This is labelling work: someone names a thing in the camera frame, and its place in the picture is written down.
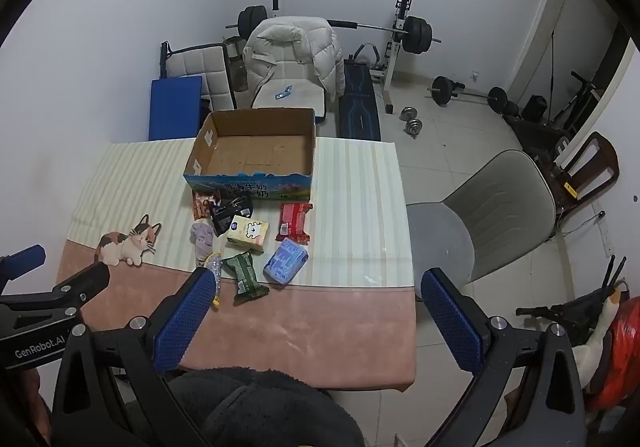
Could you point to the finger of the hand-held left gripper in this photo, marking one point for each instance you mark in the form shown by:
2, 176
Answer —
22, 261
82, 283

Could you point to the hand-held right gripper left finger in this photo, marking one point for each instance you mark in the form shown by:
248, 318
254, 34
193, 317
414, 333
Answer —
185, 317

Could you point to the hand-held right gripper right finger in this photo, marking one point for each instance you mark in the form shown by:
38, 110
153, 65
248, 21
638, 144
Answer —
450, 322

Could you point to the yellow item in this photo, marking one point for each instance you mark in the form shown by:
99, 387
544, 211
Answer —
215, 272

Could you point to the green snack packet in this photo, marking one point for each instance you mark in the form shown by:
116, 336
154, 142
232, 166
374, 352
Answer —
244, 277

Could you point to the purple cloth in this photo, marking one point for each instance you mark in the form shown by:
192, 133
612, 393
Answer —
202, 239

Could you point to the yellow tissue pack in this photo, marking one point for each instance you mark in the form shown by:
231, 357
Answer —
247, 233

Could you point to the black snack packet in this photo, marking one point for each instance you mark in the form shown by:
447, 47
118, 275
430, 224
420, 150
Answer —
226, 218

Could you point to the orange snack packet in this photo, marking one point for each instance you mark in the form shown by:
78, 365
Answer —
201, 204

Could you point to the blue patterned packet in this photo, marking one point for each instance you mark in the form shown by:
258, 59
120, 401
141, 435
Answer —
285, 262

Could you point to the red snack packet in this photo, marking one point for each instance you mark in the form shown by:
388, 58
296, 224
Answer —
294, 222

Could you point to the cardboard box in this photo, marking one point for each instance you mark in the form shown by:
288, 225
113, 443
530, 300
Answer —
260, 152

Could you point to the black fleece garment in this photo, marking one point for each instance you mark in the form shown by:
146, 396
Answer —
260, 407

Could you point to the grey shell chair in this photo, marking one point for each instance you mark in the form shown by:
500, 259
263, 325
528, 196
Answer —
500, 212

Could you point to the black router with antennas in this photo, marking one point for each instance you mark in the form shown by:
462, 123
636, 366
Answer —
575, 312

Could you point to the white goose plush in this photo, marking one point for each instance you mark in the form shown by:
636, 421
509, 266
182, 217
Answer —
590, 352

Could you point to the striped tablecloth with cat print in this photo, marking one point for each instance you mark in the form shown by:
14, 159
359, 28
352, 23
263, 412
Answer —
350, 187

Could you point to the red plastic bag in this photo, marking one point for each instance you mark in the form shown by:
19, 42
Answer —
622, 357

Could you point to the chrome dumbbell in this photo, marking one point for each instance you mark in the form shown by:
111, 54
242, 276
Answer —
407, 113
413, 128

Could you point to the pile of black gear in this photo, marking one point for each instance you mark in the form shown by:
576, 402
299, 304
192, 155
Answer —
535, 137

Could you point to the dark wooden chair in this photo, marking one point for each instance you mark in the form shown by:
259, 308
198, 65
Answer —
597, 167

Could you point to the black speaker box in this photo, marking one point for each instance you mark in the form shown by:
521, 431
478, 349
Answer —
534, 108

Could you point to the short barbell with black plates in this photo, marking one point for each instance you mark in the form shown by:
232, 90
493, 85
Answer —
442, 89

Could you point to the blue and black weight bench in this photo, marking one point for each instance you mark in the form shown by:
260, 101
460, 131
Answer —
357, 102

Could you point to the small blue packet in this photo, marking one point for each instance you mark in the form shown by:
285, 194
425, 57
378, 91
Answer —
284, 93

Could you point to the white chair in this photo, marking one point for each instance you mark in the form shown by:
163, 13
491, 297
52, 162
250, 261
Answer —
305, 102

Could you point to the grey padded chair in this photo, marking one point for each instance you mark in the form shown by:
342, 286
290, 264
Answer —
200, 64

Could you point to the brown clear water bottle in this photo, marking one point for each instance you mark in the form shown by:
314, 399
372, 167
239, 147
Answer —
237, 67

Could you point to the white puffer jacket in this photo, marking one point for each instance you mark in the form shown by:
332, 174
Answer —
290, 52

